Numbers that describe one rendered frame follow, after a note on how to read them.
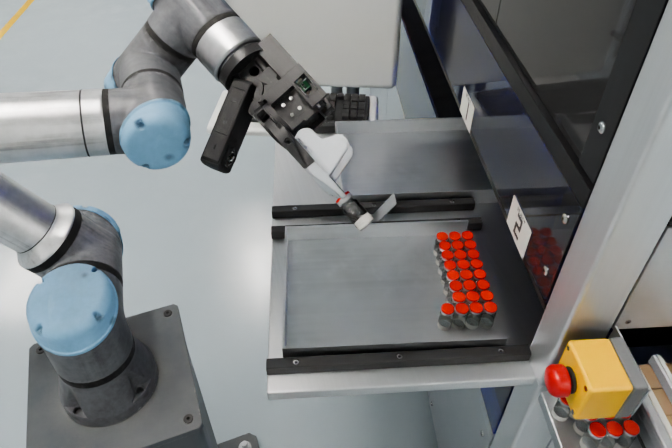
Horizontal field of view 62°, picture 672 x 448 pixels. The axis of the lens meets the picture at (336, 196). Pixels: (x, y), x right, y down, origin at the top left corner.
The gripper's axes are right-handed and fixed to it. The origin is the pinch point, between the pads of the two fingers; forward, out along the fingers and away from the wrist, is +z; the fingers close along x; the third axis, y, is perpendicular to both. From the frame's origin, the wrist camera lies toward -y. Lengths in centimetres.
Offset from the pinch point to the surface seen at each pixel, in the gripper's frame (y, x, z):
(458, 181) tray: 19, 54, 6
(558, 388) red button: 4.6, 8.3, 35.2
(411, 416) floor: -32, 113, 48
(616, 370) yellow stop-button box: 11.2, 7.9, 37.7
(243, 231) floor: -45, 158, -41
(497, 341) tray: 2.8, 23.8, 29.5
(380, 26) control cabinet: 35, 78, -39
